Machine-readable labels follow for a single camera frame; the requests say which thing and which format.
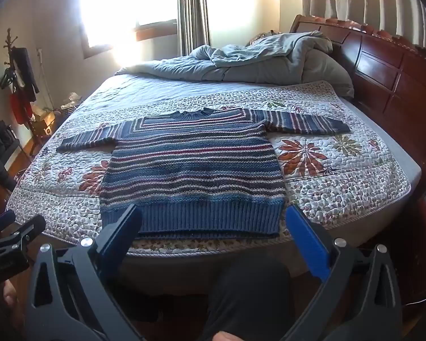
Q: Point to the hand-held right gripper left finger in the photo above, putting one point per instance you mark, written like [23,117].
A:
[120,235]

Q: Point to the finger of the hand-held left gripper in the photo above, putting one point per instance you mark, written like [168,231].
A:
[0,220]
[25,231]

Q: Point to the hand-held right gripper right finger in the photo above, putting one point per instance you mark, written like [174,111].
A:
[308,241]

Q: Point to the blue striped knitted sweater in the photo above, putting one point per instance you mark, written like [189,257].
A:
[195,170]

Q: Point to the person's left hand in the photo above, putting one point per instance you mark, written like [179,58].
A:
[11,300]

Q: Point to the floral quilted bedspread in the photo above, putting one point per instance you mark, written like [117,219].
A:
[323,163]

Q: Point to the person's leg in dark trousers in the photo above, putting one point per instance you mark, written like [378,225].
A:
[248,298]

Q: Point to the yellow box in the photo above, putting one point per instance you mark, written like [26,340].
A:
[45,122]

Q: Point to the red garment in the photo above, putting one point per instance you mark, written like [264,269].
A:
[19,108]

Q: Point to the tissue box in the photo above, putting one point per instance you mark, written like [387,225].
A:
[72,102]

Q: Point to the black jacket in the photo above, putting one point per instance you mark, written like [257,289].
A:
[25,69]

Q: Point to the grey pillow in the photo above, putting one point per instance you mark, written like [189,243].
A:
[328,73]

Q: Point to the wooden coat rack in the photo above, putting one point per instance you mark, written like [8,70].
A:
[10,48]

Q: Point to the dark wooden headboard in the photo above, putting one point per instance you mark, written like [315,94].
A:
[387,78]

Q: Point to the grey-blue duvet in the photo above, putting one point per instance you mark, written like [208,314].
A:
[255,58]

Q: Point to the patterned pillow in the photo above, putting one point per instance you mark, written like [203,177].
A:
[264,36]

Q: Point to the narrow striped curtain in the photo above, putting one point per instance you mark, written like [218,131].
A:
[193,10]

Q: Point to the wide beige curtain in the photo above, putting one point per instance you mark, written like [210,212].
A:
[372,3]

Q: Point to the window with wooden frame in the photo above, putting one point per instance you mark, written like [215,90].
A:
[127,10]

